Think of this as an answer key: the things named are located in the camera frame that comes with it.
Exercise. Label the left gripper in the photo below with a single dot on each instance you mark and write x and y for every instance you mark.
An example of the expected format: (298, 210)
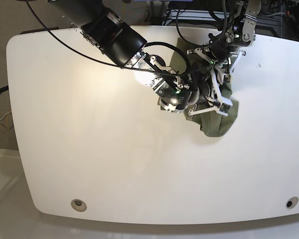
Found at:
(220, 55)

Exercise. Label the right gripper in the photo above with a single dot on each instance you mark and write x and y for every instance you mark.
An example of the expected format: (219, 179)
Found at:
(207, 96)

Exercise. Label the olive green T-shirt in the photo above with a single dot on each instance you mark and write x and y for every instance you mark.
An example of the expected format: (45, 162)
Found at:
(212, 124)

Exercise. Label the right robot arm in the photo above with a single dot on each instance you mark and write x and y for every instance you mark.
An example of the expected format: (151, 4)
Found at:
(125, 48)

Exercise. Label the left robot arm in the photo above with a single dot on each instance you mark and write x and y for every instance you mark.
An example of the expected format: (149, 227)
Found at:
(236, 29)

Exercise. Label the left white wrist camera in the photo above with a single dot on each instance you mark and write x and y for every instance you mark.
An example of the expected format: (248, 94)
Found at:
(226, 76)

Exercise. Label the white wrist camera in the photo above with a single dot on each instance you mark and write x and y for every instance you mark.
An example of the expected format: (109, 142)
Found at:
(226, 76)
(225, 105)

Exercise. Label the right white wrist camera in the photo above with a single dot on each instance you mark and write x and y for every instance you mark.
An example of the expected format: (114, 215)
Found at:
(225, 105)

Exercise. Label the aluminium frame rail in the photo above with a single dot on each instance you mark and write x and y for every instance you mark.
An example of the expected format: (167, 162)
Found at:
(274, 24)

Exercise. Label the right table cable grommet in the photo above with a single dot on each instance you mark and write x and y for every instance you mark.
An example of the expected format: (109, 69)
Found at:
(292, 202)

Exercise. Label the table cable grommet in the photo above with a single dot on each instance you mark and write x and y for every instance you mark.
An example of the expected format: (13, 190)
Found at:
(78, 205)
(292, 202)

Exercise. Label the left table cable grommet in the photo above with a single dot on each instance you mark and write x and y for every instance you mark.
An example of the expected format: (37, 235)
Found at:
(78, 205)

